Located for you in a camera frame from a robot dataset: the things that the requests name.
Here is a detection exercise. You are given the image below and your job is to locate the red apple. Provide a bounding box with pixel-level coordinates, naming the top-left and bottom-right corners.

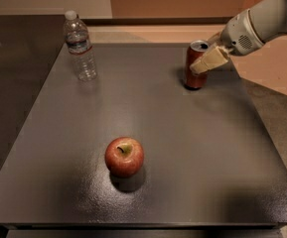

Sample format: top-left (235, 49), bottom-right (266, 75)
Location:
top-left (104, 137), bottom-right (144, 179)

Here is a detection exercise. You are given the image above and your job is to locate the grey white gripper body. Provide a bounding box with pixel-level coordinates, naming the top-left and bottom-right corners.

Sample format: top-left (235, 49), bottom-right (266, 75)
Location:
top-left (220, 9), bottom-right (264, 56)

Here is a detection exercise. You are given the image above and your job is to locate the red coke can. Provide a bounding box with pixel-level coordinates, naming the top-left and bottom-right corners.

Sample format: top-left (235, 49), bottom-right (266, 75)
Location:
top-left (184, 40), bottom-right (210, 90)

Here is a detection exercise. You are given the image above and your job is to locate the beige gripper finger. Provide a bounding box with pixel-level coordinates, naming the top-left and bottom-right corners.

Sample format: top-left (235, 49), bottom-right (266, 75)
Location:
top-left (208, 32), bottom-right (221, 46)
top-left (190, 45), bottom-right (229, 74)

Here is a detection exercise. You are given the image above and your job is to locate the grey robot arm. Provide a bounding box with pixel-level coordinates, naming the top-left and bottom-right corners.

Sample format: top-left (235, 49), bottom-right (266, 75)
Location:
top-left (189, 0), bottom-right (287, 75)

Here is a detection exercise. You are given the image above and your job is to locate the clear plastic water bottle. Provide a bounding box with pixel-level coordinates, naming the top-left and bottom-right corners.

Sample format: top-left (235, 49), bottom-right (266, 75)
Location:
top-left (64, 10), bottom-right (97, 81)

